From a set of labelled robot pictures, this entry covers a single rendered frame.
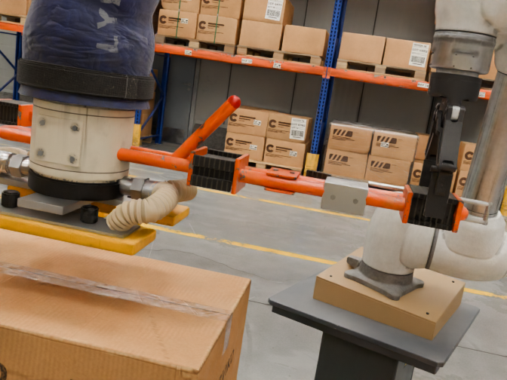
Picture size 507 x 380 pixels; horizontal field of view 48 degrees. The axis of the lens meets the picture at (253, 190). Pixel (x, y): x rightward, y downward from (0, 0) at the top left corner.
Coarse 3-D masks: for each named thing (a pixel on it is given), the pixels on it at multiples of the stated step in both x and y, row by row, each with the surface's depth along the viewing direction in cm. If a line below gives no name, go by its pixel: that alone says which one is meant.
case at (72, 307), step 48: (0, 240) 119; (48, 240) 124; (0, 288) 96; (48, 288) 99; (96, 288) 102; (144, 288) 105; (192, 288) 108; (240, 288) 112; (0, 336) 85; (48, 336) 83; (96, 336) 85; (144, 336) 87; (192, 336) 89; (240, 336) 116
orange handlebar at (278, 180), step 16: (0, 128) 99; (16, 128) 103; (128, 160) 95; (144, 160) 95; (160, 160) 94; (176, 160) 94; (240, 176) 92; (256, 176) 92; (272, 176) 92; (288, 176) 91; (304, 176) 95; (288, 192) 91; (304, 192) 91; (320, 192) 90; (368, 192) 89; (384, 192) 93; (400, 208) 88; (464, 208) 88
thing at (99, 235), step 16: (16, 192) 93; (0, 208) 91; (16, 208) 93; (96, 208) 90; (0, 224) 89; (16, 224) 88; (32, 224) 88; (48, 224) 89; (64, 224) 88; (80, 224) 89; (96, 224) 91; (64, 240) 87; (80, 240) 87; (96, 240) 86; (112, 240) 86; (128, 240) 87; (144, 240) 89
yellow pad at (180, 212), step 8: (24, 192) 108; (32, 192) 108; (104, 208) 106; (112, 208) 105; (176, 208) 110; (184, 208) 111; (168, 216) 104; (176, 216) 105; (184, 216) 110; (168, 224) 104
